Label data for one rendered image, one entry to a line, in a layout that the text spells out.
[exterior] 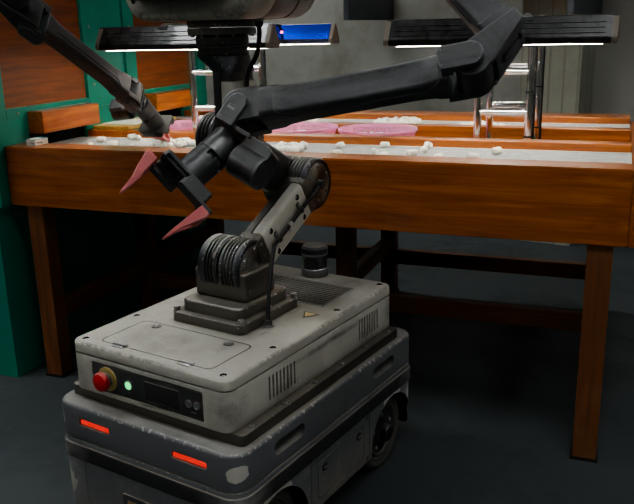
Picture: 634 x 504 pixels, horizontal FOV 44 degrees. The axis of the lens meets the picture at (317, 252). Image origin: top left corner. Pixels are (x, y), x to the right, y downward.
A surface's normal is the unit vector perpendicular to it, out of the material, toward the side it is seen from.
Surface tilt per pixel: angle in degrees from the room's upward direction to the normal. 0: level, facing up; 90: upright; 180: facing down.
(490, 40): 58
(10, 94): 90
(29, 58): 90
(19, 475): 0
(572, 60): 90
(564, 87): 90
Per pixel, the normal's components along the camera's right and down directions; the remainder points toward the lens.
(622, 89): -0.54, 0.24
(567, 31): -0.31, -0.29
